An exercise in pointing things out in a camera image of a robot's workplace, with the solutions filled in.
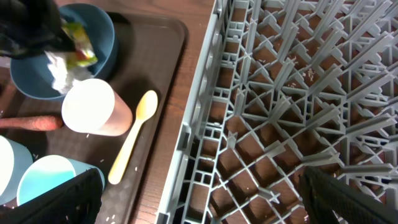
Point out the yellow plastic spoon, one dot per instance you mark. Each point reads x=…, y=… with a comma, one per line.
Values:
x=146, y=108

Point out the white paper napkin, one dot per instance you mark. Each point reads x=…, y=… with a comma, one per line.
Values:
x=65, y=73

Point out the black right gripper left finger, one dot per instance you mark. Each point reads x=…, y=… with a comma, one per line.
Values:
x=78, y=200

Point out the pink plastic cup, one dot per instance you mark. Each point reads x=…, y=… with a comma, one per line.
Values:
x=93, y=107

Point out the grey dishwasher rack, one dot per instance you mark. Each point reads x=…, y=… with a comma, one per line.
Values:
x=280, y=86

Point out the colourful snack wrapper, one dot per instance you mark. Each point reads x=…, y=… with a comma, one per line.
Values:
x=83, y=55

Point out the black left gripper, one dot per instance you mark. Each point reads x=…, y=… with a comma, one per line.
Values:
x=32, y=27

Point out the orange carrot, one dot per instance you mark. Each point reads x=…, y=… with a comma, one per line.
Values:
x=33, y=123

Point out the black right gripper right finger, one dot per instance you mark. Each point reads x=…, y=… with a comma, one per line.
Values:
x=325, y=197

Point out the dark blue bowl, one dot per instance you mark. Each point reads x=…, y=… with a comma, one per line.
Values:
x=31, y=75

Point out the light blue cup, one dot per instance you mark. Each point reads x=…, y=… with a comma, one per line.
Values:
x=49, y=172

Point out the light blue rice bowl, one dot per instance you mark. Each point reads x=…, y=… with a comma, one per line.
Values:
x=15, y=160

